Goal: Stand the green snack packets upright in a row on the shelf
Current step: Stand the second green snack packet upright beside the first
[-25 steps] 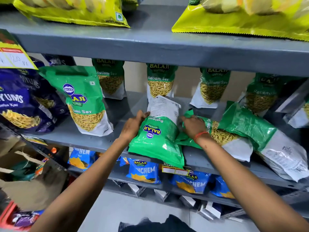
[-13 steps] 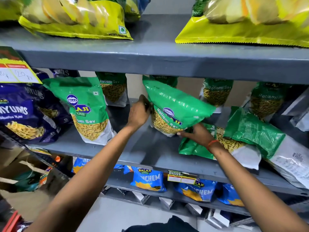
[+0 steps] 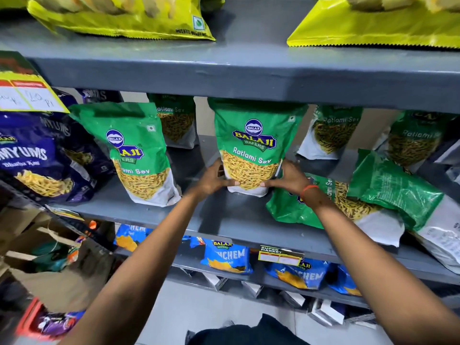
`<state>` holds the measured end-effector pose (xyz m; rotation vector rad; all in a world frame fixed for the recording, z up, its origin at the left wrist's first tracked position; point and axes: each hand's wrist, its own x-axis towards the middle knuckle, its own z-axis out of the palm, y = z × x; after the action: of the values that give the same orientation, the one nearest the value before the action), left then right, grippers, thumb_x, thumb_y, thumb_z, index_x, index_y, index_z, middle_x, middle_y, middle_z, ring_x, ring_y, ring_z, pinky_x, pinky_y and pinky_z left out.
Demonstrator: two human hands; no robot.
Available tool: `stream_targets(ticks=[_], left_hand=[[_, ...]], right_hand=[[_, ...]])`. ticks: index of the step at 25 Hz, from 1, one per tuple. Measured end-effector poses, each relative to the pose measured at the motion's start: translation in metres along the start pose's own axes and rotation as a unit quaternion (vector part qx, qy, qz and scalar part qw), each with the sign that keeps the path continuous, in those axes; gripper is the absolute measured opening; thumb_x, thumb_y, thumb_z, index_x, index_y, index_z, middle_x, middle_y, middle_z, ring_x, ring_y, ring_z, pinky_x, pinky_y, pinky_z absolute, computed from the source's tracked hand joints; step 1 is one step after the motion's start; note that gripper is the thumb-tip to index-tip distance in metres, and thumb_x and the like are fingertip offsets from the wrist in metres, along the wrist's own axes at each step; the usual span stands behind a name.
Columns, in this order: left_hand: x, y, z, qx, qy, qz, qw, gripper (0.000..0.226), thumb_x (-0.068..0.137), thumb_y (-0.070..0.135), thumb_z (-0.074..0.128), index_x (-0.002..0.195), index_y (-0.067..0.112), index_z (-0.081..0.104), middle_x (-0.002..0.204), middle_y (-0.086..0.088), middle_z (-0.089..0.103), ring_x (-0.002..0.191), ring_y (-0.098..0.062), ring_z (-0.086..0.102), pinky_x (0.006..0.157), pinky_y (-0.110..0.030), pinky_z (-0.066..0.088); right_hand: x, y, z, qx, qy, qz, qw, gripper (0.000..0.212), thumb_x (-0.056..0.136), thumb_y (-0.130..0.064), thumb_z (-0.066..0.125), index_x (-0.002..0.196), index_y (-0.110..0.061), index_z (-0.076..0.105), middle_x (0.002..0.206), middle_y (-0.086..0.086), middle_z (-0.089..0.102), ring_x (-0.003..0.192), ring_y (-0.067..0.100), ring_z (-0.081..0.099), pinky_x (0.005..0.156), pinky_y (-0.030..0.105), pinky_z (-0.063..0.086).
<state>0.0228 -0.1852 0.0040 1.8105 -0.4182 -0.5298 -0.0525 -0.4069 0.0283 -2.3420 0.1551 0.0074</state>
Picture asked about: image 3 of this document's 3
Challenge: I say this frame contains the person's left hand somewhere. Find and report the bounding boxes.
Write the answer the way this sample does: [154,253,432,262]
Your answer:
[191,158,241,201]

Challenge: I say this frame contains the person's right hand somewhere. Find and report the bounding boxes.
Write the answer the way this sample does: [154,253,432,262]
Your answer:
[259,160,312,197]

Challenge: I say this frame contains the green snack packet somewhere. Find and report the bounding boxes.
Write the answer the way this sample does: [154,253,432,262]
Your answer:
[207,97,308,198]

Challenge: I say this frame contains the person's right forearm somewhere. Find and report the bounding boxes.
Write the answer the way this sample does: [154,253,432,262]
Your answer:
[302,188,460,345]

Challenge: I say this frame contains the person's left forearm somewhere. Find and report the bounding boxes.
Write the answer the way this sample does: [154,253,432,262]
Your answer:
[59,188,208,345]

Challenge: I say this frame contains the orange wrist band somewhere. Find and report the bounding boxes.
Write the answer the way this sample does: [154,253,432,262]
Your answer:
[300,184,320,200]

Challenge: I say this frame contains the blue snack packet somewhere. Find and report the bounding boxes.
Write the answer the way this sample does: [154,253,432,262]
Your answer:
[326,264,363,297]
[200,238,254,275]
[114,224,153,253]
[264,260,330,291]

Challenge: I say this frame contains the small yellow price tag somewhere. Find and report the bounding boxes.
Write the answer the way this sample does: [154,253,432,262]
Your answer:
[258,245,305,267]

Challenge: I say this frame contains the row of green packets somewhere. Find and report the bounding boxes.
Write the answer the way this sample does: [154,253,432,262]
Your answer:
[69,93,460,275]

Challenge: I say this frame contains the grey metal shelf rack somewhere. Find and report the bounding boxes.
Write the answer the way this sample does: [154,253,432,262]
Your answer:
[0,0,460,322]

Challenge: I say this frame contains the person's dark trousers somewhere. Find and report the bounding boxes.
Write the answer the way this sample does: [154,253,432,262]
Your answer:
[185,313,311,345]

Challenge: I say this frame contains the yellow chips packet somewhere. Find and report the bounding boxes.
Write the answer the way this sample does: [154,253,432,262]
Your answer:
[0,0,29,11]
[27,0,216,42]
[286,0,460,49]

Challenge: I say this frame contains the large navy snack packet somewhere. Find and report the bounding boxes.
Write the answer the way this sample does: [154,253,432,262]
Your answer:
[0,110,98,205]

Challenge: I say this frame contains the brown cardboard box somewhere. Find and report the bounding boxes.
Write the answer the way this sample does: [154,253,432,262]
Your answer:
[0,206,115,315]

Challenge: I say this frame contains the purple wrapped packets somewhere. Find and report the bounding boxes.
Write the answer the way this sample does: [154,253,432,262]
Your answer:
[36,310,86,338]

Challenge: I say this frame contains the large yellow price tag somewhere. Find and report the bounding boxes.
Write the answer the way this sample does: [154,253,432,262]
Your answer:
[0,51,70,114]

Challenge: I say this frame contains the red plastic crate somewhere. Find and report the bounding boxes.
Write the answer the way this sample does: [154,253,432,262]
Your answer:
[14,297,60,342]

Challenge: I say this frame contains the white shelf bracket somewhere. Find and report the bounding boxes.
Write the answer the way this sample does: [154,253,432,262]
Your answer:
[280,290,307,309]
[241,281,264,299]
[202,272,229,292]
[307,299,346,327]

